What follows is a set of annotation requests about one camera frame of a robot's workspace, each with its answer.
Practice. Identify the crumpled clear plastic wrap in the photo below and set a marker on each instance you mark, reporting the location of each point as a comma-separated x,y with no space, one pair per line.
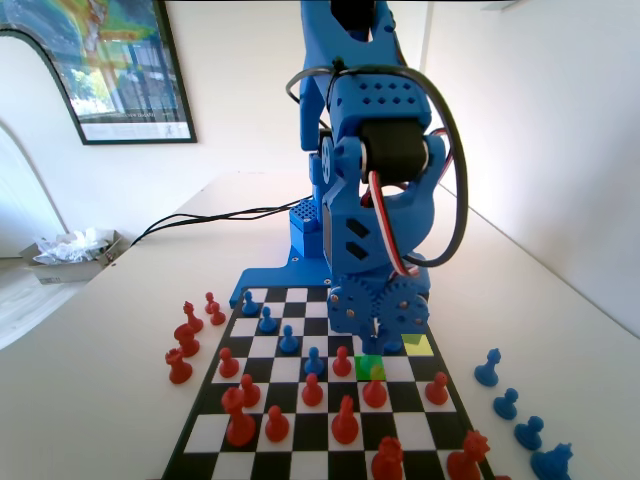
70,247

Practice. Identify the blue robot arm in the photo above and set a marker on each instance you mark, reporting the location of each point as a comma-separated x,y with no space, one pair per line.
380,95

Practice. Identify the red chess queen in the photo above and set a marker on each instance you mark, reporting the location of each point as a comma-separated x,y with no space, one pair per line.
240,425

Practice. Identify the white door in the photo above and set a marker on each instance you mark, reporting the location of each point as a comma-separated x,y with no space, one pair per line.
412,30

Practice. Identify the blue chess rook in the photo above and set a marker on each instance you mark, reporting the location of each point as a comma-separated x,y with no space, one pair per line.
552,464

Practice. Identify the black framed poster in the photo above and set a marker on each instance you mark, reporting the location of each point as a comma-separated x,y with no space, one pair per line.
130,75

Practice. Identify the white curved chair back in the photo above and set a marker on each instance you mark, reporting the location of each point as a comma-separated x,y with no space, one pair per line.
20,75

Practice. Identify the black and white chessboard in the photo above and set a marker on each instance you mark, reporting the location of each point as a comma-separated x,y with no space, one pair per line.
410,425

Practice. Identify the blue chess pawn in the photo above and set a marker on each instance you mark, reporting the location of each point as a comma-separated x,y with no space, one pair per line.
314,366
394,347
530,436
248,307
267,324
506,407
287,344

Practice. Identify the red chess bishop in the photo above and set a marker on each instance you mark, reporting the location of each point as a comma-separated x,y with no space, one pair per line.
345,425
193,321

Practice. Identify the cardboard box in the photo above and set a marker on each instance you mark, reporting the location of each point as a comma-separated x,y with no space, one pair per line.
65,272

